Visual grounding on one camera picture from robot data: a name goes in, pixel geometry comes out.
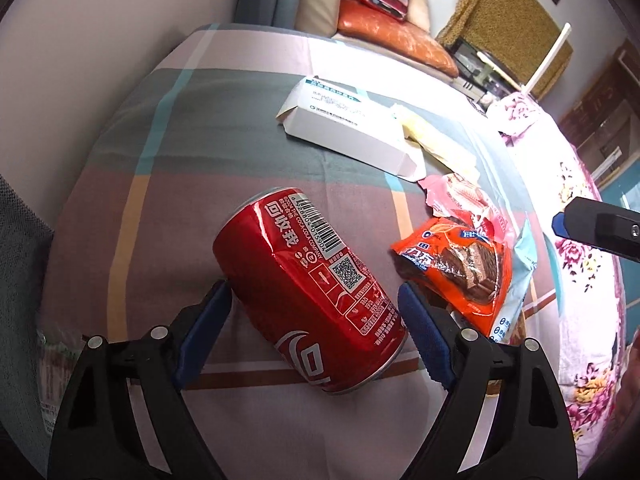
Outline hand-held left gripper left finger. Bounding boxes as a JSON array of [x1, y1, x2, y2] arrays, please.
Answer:
[[47, 280, 233, 480]]

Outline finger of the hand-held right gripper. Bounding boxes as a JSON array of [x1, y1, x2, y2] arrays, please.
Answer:
[[551, 196, 640, 262]]

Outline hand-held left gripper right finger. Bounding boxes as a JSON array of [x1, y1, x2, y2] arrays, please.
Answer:
[[397, 282, 581, 480]]

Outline light blue snack packet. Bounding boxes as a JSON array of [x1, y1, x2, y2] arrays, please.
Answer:
[[487, 210, 541, 346]]

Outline orange chocolate wafer packet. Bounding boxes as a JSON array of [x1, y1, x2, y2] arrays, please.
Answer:
[[390, 210, 513, 338]]

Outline red soda can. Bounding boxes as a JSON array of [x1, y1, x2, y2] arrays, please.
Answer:
[[212, 186, 408, 395]]

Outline pink snack wrapper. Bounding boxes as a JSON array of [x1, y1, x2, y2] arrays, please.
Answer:
[[419, 172, 516, 246]]

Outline yellow plastic wrapper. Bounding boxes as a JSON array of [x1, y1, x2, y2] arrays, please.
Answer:
[[390, 102, 481, 183]]

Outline white medicine box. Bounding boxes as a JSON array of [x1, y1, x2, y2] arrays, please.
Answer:
[[275, 75, 426, 181]]

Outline pink floral bedsheet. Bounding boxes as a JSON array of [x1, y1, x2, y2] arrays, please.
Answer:
[[487, 95, 640, 461]]

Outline dark wooden cabinet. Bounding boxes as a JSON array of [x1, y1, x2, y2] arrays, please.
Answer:
[[557, 37, 640, 186]]

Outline clear printed plastic bag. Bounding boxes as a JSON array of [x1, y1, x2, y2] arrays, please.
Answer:
[[37, 327, 81, 436]]

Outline white pole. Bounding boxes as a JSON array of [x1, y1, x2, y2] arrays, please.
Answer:
[[522, 22, 572, 96]]

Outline grey mesh chair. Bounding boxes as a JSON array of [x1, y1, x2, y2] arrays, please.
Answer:
[[0, 175, 56, 461]]

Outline black glass tv stand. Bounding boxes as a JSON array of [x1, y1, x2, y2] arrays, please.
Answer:
[[447, 37, 516, 106]]

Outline leopard print cloth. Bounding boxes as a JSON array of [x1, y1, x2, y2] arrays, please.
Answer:
[[437, 0, 573, 101]]

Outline orange seat cushion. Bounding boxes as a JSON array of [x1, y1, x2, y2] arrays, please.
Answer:
[[337, 0, 460, 78]]

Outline plain cream pillow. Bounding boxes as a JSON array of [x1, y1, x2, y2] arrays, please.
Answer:
[[407, 0, 432, 31]]

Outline cream leather sofa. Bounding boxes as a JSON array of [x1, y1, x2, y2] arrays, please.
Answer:
[[295, 0, 461, 78]]

